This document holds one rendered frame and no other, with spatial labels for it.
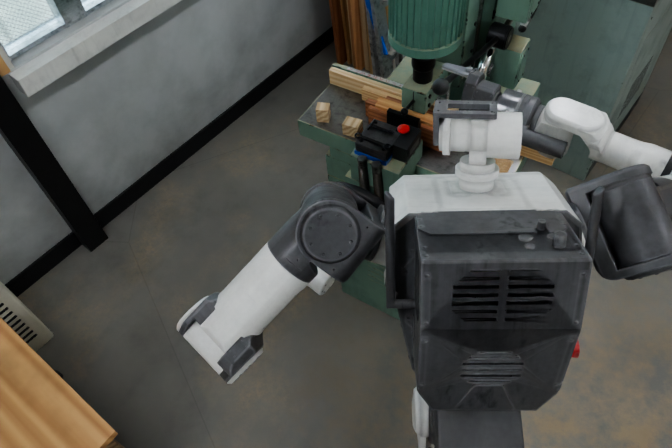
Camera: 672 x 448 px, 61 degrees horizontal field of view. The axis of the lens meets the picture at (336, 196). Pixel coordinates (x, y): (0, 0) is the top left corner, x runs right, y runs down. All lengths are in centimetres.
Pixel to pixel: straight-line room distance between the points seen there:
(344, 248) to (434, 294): 15
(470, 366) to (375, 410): 131
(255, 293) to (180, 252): 170
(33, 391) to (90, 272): 92
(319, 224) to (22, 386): 124
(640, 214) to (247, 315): 58
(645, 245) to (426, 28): 68
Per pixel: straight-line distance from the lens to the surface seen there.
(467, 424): 96
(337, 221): 77
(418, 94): 148
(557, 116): 118
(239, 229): 254
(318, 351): 220
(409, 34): 134
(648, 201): 90
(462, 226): 76
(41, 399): 181
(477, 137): 82
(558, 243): 73
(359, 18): 304
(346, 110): 163
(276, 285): 85
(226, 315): 88
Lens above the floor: 200
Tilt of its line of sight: 51 degrees down
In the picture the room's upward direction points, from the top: 7 degrees counter-clockwise
